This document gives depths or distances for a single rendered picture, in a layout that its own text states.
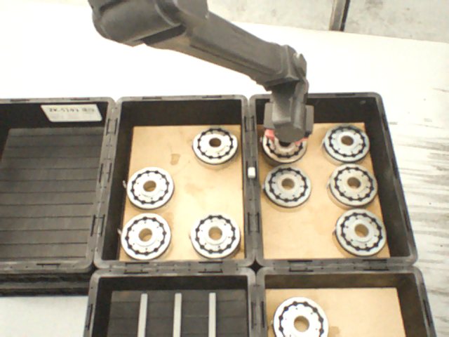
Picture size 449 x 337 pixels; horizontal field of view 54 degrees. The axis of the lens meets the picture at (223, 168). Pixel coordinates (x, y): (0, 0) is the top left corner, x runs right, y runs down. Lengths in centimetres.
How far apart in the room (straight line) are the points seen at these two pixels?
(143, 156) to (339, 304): 54
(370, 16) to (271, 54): 196
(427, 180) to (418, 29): 154
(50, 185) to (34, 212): 7
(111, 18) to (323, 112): 68
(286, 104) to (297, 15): 182
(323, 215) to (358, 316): 22
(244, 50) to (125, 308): 55
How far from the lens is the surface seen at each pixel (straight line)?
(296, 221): 98
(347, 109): 109
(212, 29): 59
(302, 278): 87
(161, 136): 109
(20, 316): 115
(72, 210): 104
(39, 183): 110
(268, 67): 73
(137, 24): 49
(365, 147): 107
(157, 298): 93
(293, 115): 82
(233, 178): 101
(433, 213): 122
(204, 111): 105
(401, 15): 274
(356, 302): 95
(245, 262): 83
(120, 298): 95
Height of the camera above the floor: 173
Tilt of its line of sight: 61 degrees down
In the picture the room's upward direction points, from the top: 2 degrees counter-clockwise
